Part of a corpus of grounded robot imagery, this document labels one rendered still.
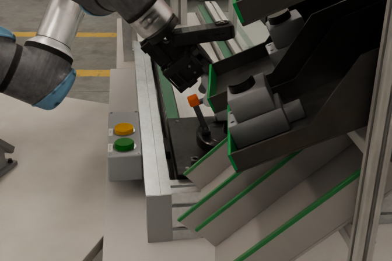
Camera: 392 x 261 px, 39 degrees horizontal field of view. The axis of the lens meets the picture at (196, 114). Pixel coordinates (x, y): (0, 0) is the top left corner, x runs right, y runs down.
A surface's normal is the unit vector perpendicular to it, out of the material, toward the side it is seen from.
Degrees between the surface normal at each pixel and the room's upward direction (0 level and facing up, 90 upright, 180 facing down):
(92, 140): 0
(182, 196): 90
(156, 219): 90
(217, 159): 90
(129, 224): 0
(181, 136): 0
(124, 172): 90
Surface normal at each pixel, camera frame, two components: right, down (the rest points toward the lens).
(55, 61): 0.65, 0.07
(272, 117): -0.05, 0.42
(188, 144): 0.00, -0.90
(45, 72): 0.46, -0.06
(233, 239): -0.70, -0.66
